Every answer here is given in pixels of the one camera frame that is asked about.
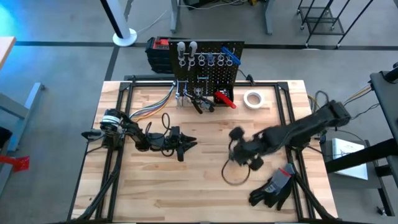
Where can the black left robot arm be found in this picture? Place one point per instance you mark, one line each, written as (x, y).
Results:
(130, 130)

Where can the black aluminium table frame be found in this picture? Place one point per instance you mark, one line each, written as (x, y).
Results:
(146, 84)

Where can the black equipment stand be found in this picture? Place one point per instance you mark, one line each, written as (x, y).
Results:
(385, 102)

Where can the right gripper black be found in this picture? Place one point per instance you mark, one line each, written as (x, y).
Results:
(245, 149)

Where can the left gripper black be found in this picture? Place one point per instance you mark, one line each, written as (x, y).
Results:
(175, 141)

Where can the wooden tabletop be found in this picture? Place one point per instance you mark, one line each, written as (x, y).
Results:
(6, 49)

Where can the red floor object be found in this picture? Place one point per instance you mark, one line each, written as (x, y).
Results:
(18, 162)

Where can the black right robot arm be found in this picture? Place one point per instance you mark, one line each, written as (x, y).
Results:
(304, 124)

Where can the black plastic pegboard bin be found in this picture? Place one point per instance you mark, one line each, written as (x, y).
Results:
(219, 102)

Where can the red black toolbox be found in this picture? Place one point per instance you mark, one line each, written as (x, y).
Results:
(155, 59)

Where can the double-prong metal pegboard hook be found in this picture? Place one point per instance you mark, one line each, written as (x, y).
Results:
(178, 84)
(202, 77)

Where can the grey black work glove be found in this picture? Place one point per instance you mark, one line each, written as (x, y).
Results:
(258, 196)
(281, 182)

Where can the white masking tape roll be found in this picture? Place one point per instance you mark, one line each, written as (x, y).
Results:
(245, 99)

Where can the grey desk leg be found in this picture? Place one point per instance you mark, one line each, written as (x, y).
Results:
(175, 18)
(269, 18)

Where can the black metal pegboard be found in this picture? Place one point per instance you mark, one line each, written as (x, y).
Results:
(224, 74)

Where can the chrome socket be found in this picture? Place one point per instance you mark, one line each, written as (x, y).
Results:
(226, 92)

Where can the white booklet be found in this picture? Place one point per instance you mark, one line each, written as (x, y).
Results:
(348, 161)

